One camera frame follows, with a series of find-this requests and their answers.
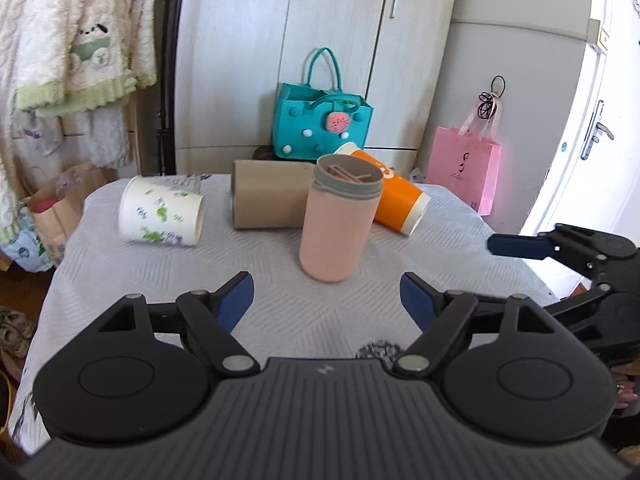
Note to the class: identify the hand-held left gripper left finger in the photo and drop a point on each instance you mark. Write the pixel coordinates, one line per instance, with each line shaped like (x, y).
(235, 302)

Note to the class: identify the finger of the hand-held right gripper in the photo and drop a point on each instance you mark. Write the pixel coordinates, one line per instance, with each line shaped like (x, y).
(520, 246)
(575, 302)

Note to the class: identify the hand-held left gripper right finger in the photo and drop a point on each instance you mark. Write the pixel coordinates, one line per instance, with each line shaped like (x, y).
(416, 302)

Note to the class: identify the pink cup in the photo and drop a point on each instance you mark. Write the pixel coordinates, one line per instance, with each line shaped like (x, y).
(340, 220)

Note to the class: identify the orange cup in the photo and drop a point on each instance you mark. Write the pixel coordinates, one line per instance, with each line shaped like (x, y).
(400, 195)

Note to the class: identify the brown cardboard cup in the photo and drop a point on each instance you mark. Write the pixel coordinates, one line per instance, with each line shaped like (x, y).
(270, 195)

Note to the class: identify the white floral cup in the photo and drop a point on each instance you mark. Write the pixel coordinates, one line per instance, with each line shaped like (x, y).
(160, 212)

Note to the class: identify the person's right hand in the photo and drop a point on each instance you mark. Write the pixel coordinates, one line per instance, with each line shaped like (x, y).
(625, 390)

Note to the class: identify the grey tablecloth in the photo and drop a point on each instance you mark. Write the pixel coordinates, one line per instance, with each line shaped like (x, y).
(150, 280)

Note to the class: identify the pink gift bag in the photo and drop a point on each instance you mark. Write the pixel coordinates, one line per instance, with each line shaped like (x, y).
(462, 167)

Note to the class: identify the brown paper bag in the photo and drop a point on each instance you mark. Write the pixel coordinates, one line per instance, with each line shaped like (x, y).
(70, 205)

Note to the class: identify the teal felt handbag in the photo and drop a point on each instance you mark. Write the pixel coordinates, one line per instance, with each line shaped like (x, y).
(305, 120)

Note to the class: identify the white door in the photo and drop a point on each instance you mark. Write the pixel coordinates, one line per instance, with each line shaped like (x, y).
(590, 60)

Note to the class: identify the blue printed bag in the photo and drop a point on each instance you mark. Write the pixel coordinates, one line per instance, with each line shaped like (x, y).
(22, 252)

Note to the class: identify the pair of shoes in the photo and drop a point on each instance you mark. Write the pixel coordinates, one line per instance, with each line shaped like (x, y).
(14, 335)

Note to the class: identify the black pole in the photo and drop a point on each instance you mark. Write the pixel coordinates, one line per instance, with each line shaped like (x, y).
(167, 85)

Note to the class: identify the grey wardrobe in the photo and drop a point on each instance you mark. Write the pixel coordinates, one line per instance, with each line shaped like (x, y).
(240, 60)

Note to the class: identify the white cabinet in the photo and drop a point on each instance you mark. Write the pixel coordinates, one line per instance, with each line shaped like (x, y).
(520, 0)

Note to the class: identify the cream fluffy robe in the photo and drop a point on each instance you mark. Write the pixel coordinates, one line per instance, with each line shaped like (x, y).
(65, 25)

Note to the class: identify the wall light switch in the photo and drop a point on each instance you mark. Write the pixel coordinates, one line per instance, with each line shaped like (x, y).
(604, 35)

